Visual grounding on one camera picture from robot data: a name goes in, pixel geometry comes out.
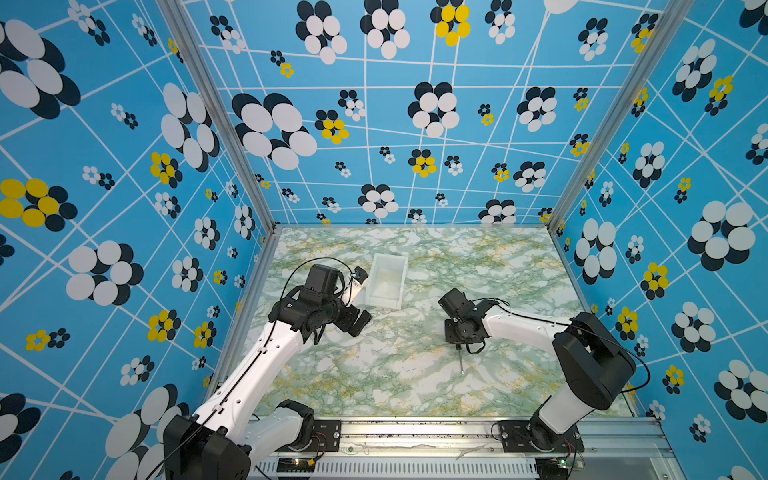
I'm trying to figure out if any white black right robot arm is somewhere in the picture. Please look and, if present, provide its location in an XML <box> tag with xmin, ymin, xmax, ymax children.
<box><xmin>438</xmin><ymin>288</ymin><xmax>637</xmax><ymax>451</ymax></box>

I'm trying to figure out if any aluminium corner post left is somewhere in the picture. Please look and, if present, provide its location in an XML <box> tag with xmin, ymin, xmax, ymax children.
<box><xmin>157</xmin><ymin>0</ymin><xmax>276</xmax><ymax>238</ymax></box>

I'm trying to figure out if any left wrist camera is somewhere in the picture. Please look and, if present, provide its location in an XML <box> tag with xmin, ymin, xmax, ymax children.
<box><xmin>352</xmin><ymin>266</ymin><xmax>369</xmax><ymax>284</ymax></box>

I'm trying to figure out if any aluminium corner post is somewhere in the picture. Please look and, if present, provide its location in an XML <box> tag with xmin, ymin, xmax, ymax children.
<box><xmin>157</xmin><ymin>0</ymin><xmax>276</xmax><ymax>238</ymax></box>
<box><xmin>547</xmin><ymin>0</ymin><xmax>695</xmax><ymax>235</ymax></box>

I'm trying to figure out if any green circuit board left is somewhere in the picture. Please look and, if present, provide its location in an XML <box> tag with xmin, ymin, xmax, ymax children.
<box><xmin>277</xmin><ymin>458</ymin><xmax>316</xmax><ymax>473</ymax></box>

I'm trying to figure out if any green circuit board right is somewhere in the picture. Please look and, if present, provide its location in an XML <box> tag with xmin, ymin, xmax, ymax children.
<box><xmin>536</xmin><ymin>458</ymin><xmax>570</xmax><ymax>476</ymax></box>

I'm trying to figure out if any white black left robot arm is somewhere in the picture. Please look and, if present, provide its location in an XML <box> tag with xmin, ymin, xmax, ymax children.
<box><xmin>148</xmin><ymin>257</ymin><xmax>371</xmax><ymax>479</ymax></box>

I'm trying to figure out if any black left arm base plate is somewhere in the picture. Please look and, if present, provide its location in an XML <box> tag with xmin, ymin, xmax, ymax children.
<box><xmin>285</xmin><ymin>419</ymin><xmax>342</xmax><ymax>454</ymax></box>

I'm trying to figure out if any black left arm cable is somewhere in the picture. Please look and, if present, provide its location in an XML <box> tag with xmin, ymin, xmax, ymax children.
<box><xmin>143</xmin><ymin>256</ymin><xmax>361</xmax><ymax>480</ymax></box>

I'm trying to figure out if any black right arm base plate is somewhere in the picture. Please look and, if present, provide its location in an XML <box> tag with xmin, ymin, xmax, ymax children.
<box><xmin>491</xmin><ymin>420</ymin><xmax>585</xmax><ymax>456</ymax></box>

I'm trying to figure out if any aluminium front rail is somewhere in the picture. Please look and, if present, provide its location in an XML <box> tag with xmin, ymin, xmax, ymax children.
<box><xmin>249</xmin><ymin>417</ymin><xmax>685</xmax><ymax>479</ymax></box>

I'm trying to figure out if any aluminium corner post right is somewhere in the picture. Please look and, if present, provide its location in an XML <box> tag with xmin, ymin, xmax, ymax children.
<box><xmin>547</xmin><ymin>0</ymin><xmax>695</xmax><ymax>235</ymax></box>

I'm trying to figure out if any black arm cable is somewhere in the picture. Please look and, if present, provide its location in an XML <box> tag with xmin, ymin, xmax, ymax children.
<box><xmin>473</xmin><ymin>296</ymin><xmax>652</xmax><ymax>395</ymax></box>
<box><xmin>143</xmin><ymin>256</ymin><xmax>361</xmax><ymax>480</ymax></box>

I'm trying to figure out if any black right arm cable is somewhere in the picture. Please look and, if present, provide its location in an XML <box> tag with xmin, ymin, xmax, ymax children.
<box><xmin>473</xmin><ymin>296</ymin><xmax>652</xmax><ymax>395</ymax></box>

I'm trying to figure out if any white plastic bin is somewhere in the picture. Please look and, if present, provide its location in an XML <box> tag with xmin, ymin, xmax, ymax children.
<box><xmin>364</xmin><ymin>253</ymin><xmax>408</xmax><ymax>310</ymax></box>

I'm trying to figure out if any green circuit board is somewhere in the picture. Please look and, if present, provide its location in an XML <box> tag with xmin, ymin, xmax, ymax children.
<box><xmin>277</xmin><ymin>458</ymin><xmax>316</xmax><ymax>473</ymax></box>
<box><xmin>536</xmin><ymin>458</ymin><xmax>570</xmax><ymax>476</ymax></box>

